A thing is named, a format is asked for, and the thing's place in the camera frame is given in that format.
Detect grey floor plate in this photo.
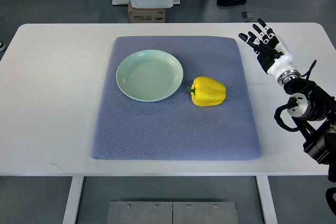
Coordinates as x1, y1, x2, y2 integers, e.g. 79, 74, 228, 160
241, 12, 256, 21

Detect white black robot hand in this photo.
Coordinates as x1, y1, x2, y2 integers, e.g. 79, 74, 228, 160
238, 18, 289, 74

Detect white right table leg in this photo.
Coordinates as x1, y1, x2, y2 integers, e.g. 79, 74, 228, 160
256, 175, 278, 224

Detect white table leg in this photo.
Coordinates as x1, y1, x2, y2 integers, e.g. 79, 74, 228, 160
256, 175, 278, 224
62, 175, 84, 224

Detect white left table leg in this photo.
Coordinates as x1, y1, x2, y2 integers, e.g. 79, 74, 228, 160
62, 175, 84, 224

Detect cardboard box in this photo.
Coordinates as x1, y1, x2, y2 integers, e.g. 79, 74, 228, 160
128, 2, 166, 23

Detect light green plate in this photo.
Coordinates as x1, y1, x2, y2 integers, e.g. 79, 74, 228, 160
116, 50, 184, 102

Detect white wheel at left edge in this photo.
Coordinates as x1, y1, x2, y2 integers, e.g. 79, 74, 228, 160
0, 42, 6, 52

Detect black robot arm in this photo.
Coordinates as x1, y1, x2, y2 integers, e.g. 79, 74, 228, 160
274, 61, 335, 183

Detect yellow bell pepper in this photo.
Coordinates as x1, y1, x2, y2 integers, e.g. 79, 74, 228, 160
187, 77, 226, 106

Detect metal base plate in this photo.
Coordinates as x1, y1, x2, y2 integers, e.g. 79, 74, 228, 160
107, 201, 238, 223

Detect blue-grey quilted mat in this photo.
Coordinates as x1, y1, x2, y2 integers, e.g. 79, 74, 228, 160
91, 36, 261, 161

